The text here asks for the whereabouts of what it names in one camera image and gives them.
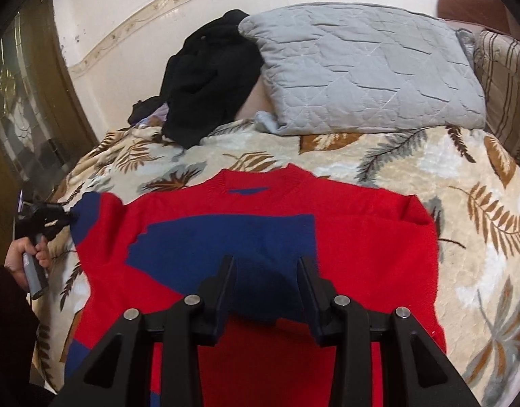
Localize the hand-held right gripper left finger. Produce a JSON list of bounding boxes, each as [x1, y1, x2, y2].
[[52, 255, 237, 407]]

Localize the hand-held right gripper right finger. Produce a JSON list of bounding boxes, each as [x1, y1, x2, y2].
[[297, 256, 470, 407]]

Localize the red and blue sweater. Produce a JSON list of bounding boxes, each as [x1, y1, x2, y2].
[[65, 163, 447, 407]]

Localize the person's left forearm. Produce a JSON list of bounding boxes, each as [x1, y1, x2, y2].
[[0, 265, 41, 393]]

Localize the person's left hand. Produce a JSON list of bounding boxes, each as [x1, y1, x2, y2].
[[4, 236, 51, 290]]

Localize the ornate glass door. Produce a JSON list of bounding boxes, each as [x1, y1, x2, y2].
[[0, 8, 100, 264]]

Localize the small dark garment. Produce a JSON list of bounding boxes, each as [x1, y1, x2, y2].
[[128, 97, 171, 124]]

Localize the pale purple cloth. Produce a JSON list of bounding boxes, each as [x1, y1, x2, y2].
[[149, 107, 172, 127]]

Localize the leaf print blanket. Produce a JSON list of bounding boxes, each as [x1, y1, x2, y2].
[[31, 116, 520, 407]]

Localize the light grey cloth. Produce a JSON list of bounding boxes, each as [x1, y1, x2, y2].
[[255, 110, 295, 135]]

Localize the peach cloth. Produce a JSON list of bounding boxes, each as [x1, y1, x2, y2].
[[236, 80, 278, 120]]

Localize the black garment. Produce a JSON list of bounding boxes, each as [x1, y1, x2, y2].
[[159, 8, 265, 149]]

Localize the grey quilted pillow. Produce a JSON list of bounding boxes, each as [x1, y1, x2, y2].
[[238, 3, 486, 136]]

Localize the striped cushion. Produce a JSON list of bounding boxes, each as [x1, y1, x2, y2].
[[471, 30, 520, 171]]

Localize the brown padded headboard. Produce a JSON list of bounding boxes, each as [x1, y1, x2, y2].
[[437, 0, 514, 35]]

